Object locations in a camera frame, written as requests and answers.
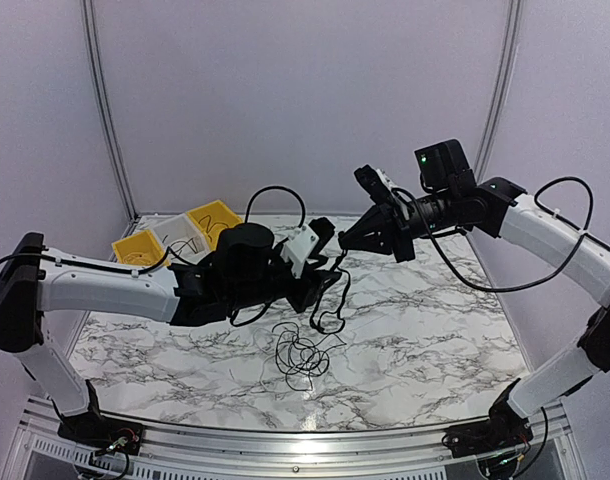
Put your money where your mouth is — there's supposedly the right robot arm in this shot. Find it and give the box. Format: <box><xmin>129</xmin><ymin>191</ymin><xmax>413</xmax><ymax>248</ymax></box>
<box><xmin>339</xmin><ymin>139</ymin><xmax>610</xmax><ymax>448</ymax></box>

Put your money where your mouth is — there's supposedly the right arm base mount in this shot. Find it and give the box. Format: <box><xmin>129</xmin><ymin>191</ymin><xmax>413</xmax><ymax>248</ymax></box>
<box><xmin>441</xmin><ymin>414</ymin><xmax>533</xmax><ymax>458</ymax></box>

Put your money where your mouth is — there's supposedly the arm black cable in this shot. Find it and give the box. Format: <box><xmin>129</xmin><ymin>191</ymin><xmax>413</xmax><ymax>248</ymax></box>
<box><xmin>227</xmin><ymin>185</ymin><xmax>307</xmax><ymax>329</ymax></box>
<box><xmin>394</xmin><ymin>175</ymin><xmax>610</xmax><ymax>294</ymax></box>

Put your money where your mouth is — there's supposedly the yellow bin near left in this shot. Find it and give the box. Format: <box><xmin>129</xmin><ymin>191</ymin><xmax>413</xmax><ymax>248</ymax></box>
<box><xmin>112</xmin><ymin>230</ymin><xmax>165</xmax><ymax>267</ymax></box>

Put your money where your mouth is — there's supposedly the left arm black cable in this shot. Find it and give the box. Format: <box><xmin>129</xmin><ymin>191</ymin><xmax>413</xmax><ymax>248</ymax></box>
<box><xmin>227</xmin><ymin>185</ymin><xmax>307</xmax><ymax>329</ymax></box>

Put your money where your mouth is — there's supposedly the thin black cable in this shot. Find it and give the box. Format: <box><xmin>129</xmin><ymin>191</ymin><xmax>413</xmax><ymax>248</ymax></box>
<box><xmin>164</xmin><ymin>238</ymin><xmax>201</xmax><ymax>259</ymax></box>

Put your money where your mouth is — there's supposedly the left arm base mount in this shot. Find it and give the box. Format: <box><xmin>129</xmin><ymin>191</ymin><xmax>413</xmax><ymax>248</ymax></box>
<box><xmin>57</xmin><ymin>412</ymin><xmax>144</xmax><ymax>455</ymax></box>

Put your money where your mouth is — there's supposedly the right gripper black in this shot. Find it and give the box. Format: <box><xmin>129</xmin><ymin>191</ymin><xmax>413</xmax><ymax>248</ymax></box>
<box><xmin>340</xmin><ymin>187</ymin><xmax>459</xmax><ymax>262</ymax></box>

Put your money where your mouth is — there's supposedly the aluminium front rail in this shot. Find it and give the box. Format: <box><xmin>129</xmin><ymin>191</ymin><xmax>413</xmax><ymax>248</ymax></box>
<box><xmin>0</xmin><ymin>397</ymin><xmax>589</xmax><ymax>479</ymax></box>

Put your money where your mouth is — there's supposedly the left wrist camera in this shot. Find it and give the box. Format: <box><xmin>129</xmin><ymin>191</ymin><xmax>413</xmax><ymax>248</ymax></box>
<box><xmin>280</xmin><ymin>217</ymin><xmax>335</xmax><ymax>279</ymax></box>

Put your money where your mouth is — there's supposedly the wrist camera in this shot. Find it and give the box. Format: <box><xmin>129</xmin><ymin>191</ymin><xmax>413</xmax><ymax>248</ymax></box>
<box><xmin>280</xmin><ymin>217</ymin><xmax>335</xmax><ymax>279</ymax></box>
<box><xmin>354</xmin><ymin>165</ymin><xmax>398</xmax><ymax>206</ymax></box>

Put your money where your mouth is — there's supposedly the black tangled cable bundle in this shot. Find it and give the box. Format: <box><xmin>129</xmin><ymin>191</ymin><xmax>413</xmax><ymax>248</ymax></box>
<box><xmin>252</xmin><ymin>322</ymin><xmax>347</xmax><ymax>394</ymax></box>

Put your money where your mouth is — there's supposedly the yellow bin far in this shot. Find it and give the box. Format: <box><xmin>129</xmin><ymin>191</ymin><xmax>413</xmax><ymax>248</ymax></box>
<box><xmin>186</xmin><ymin>200</ymin><xmax>242</xmax><ymax>250</ymax></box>

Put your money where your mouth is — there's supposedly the right corner aluminium post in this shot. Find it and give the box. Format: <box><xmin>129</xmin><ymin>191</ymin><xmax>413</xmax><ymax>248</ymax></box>
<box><xmin>474</xmin><ymin>0</ymin><xmax>524</xmax><ymax>180</ymax></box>

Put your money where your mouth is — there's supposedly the purple cable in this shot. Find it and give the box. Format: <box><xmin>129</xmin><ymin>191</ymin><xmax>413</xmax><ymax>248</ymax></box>
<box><xmin>199</xmin><ymin>214</ymin><xmax>231</xmax><ymax>241</ymax></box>

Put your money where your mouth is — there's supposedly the yellow bin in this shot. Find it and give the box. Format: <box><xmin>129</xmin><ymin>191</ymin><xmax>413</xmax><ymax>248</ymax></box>
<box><xmin>186</xmin><ymin>200</ymin><xmax>242</xmax><ymax>250</ymax></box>
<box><xmin>112</xmin><ymin>230</ymin><xmax>165</xmax><ymax>267</ymax></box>

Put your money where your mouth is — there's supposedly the corner aluminium post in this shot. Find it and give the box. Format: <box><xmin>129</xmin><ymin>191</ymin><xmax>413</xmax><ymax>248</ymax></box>
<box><xmin>80</xmin><ymin>0</ymin><xmax>139</xmax><ymax>222</ymax></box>
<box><xmin>474</xmin><ymin>0</ymin><xmax>524</xmax><ymax>180</ymax></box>

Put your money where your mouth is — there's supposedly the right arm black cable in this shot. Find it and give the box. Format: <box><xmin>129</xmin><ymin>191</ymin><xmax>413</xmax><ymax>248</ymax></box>
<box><xmin>394</xmin><ymin>175</ymin><xmax>610</xmax><ymax>294</ymax></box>

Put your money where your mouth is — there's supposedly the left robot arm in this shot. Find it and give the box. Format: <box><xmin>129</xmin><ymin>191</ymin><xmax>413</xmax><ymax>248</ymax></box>
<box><xmin>0</xmin><ymin>217</ymin><xmax>340</xmax><ymax>445</ymax></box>

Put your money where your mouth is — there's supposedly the thick black cable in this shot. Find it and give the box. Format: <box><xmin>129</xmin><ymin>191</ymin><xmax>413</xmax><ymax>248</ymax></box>
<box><xmin>308</xmin><ymin>244</ymin><xmax>351</xmax><ymax>335</ymax></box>

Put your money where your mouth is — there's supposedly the left corner aluminium post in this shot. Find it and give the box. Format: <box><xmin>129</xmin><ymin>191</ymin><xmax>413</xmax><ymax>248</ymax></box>
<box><xmin>80</xmin><ymin>0</ymin><xmax>139</xmax><ymax>222</ymax></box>

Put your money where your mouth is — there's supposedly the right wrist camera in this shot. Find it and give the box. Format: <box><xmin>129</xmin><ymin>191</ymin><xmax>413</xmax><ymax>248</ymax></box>
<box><xmin>354</xmin><ymin>165</ymin><xmax>398</xmax><ymax>206</ymax></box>

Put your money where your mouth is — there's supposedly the white bin middle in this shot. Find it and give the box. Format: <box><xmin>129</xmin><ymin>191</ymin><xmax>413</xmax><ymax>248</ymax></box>
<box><xmin>151</xmin><ymin>214</ymin><xmax>210</xmax><ymax>264</ymax></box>

